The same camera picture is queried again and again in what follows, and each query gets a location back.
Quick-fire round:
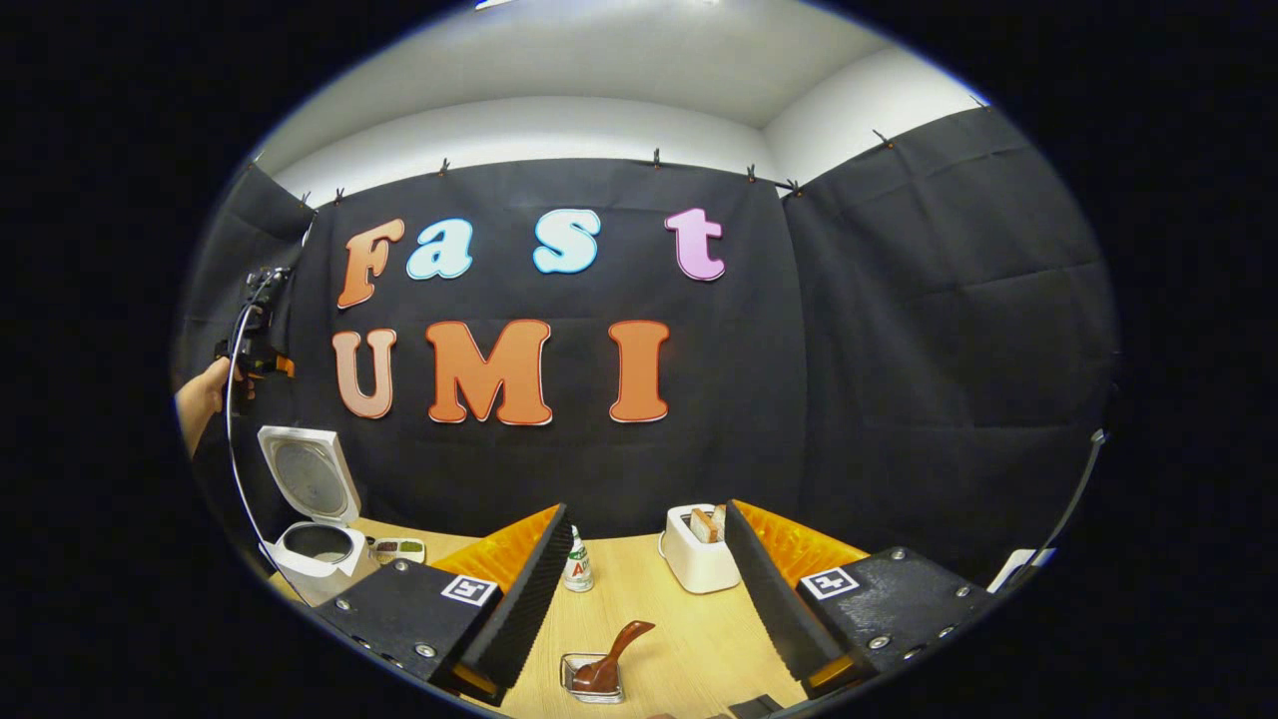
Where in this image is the white milk bottle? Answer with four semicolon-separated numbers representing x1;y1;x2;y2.
563;526;595;593

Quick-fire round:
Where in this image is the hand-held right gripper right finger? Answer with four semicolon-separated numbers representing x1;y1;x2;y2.
724;499;999;700

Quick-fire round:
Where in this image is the white toaster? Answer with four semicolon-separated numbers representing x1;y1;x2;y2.
659;504;742;595

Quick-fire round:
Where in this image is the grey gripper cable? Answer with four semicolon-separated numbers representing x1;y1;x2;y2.
988;429;1107;592
225;280;301;600

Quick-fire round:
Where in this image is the brown wooden spoon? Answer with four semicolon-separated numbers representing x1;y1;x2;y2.
571;620;657;693

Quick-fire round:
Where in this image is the white rice cooker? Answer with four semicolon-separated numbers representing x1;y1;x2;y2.
258;425;380;605

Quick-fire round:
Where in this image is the black backdrop cloth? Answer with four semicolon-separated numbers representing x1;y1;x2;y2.
172;105;1117;590

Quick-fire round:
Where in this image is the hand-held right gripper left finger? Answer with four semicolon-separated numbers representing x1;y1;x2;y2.
315;502;573;705

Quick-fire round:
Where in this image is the metal wire chopstick holder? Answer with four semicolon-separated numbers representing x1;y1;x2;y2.
559;652;626;705

